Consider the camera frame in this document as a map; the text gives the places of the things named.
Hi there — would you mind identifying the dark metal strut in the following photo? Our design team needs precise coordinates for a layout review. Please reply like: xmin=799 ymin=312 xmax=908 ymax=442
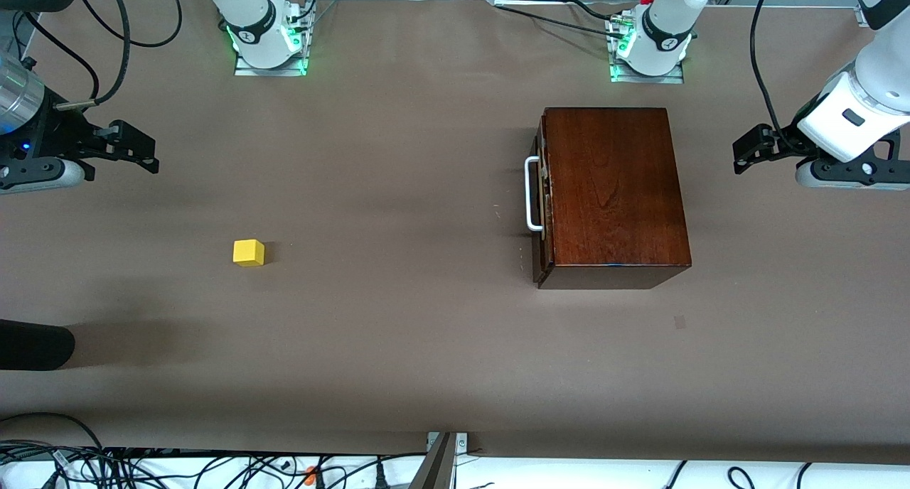
xmin=409 ymin=434 xmax=457 ymax=489

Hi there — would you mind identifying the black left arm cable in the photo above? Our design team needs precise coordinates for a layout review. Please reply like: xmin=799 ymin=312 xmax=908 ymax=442
xmin=749 ymin=0 xmax=805 ymax=153

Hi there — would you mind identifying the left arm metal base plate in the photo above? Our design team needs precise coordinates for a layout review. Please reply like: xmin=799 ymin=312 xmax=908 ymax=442
xmin=609 ymin=59 xmax=685 ymax=85

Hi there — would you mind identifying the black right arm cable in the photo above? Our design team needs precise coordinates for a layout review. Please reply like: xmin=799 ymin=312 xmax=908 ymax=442
xmin=14 ymin=0 xmax=184 ymax=113

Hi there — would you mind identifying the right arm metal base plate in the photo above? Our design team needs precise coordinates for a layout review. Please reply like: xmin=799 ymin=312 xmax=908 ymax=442
xmin=233 ymin=48 xmax=309 ymax=77

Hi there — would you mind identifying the wooden drawer with white handle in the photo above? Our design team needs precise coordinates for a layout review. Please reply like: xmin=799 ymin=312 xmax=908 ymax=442
xmin=525 ymin=112 xmax=550 ymax=262

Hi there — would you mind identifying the black rounded cylinder object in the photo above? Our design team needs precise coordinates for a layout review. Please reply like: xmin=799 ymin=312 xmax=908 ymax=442
xmin=0 ymin=318 xmax=76 ymax=371

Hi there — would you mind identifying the arched black cable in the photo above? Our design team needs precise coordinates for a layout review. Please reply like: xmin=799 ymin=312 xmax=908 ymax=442
xmin=0 ymin=412 xmax=107 ymax=453

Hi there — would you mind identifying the yellow wooden block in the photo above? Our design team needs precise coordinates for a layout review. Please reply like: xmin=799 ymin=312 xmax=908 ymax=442
xmin=232 ymin=239 xmax=266 ymax=268

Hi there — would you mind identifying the dark brown wooden cabinet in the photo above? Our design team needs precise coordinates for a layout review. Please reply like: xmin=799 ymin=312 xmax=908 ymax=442
xmin=533 ymin=107 xmax=692 ymax=291

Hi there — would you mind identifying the long black power cable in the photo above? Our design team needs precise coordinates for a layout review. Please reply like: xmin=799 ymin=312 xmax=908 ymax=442
xmin=493 ymin=2 xmax=633 ymax=42

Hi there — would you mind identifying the short thin black cable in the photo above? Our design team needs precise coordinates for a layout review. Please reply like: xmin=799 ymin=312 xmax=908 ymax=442
xmin=565 ymin=0 xmax=619 ymax=22

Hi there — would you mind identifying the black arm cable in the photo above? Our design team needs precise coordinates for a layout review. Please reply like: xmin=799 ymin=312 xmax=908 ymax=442
xmin=14 ymin=0 xmax=184 ymax=113
xmin=749 ymin=0 xmax=805 ymax=153

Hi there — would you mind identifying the aluminium corner bracket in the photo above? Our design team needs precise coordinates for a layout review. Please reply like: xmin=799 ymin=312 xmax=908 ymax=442
xmin=427 ymin=432 xmax=469 ymax=456

